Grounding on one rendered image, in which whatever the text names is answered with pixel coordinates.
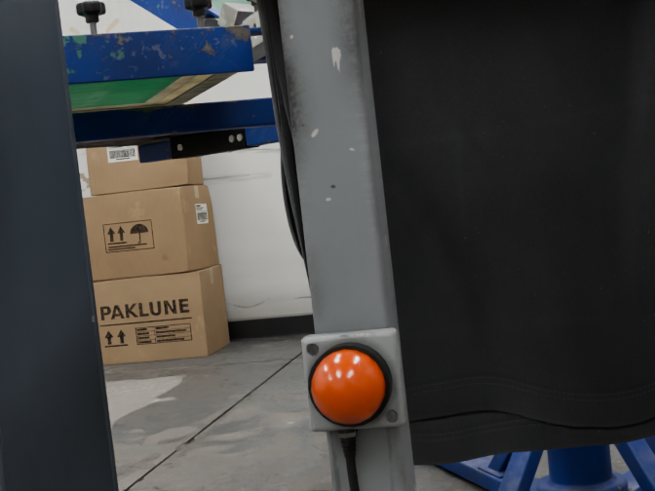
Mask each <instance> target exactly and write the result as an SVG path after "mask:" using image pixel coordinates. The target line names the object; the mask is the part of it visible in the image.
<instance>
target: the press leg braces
mask: <svg viewBox="0 0 655 491"><path fill-rule="evenodd" d="M614 445H615V446H616V448H617V450H618V451H619V453H620V455H621V456H622V458H623V460H624V461H625V463H626V465H627V466H628V468H629V469H630V471H631V473H632V474H633V476H634V478H635V479H636V482H637V483H638V485H639V487H640V488H641V490H642V491H655V435H653V436H650V437H646V438H643V439H639V440H635V441H630V442H624V443H618V444H614ZM543 451H544V450H540V451H528V452H513V453H503V454H497V455H493V457H492V459H491V461H490V463H489V465H484V466H480V467H478V469H479V470H481V471H483V472H486V473H488V474H491V475H493V476H495V477H497V478H499V479H501V478H503V479H502V481H501V484H500V487H499V489H498V491H529V490H530V487H531V484H532V481H533V478H534V476H535V474H536V471H537V468H538V465H539V462H540V460H541V457H542V454H543Z"/></svg>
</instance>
